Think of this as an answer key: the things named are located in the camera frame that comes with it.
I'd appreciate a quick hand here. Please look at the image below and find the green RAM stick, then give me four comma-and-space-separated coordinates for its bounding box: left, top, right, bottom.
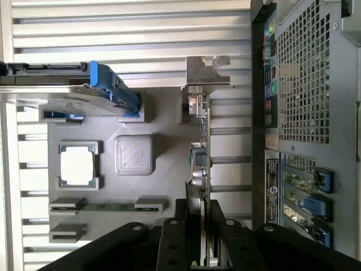
50, 202, 167, 212

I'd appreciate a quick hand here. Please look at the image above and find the blue expansion slot clip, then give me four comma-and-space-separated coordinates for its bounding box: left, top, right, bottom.
312, 219, 336, 248
313, 167, 336, 194
298, 195, 334, 221

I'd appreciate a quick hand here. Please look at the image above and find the grey printed parts rack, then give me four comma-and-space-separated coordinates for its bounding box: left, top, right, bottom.
38, 90, 212, 246

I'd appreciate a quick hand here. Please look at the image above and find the CPU with silver lid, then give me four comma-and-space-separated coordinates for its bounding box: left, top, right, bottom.
59, 146, 96, 186

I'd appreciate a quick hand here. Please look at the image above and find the hard disk with blue caddy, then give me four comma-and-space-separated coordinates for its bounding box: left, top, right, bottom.
0, 60, 142, 119

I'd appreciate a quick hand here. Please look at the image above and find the dark grey PC case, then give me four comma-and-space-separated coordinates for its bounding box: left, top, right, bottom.
250, 0, 361, 261

